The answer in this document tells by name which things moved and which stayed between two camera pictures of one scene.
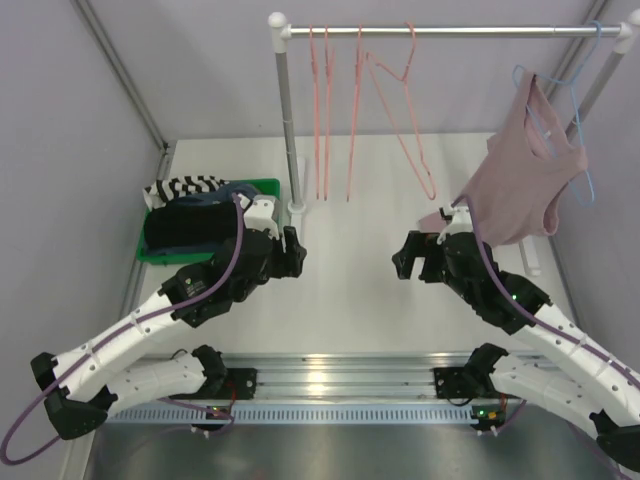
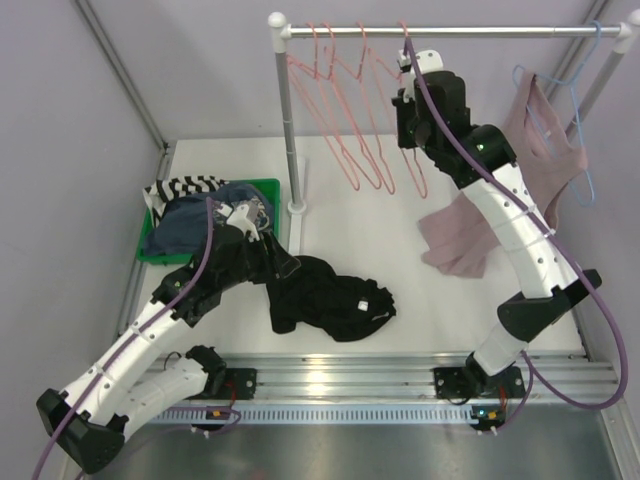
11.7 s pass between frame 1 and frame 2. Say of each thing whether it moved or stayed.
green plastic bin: stayed
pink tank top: stayed
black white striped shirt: stayed
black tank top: moved
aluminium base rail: stayed
